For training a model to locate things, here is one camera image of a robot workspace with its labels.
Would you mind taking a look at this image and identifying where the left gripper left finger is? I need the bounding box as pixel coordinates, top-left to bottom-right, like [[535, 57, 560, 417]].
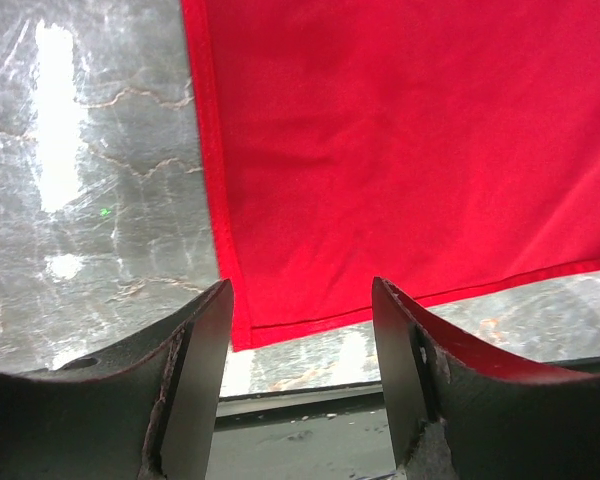
[[0, 280, 234, 479]]

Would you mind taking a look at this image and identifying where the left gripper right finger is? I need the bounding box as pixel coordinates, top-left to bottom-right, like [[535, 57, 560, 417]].
[[372, 278, 600, 479]]

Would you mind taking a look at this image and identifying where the red cloth napkin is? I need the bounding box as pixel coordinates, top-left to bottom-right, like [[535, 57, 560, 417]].
[[182, 1, 600, 351]]

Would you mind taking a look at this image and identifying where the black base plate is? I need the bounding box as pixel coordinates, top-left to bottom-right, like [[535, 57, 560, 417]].
[[204, 354, 600, 480]]

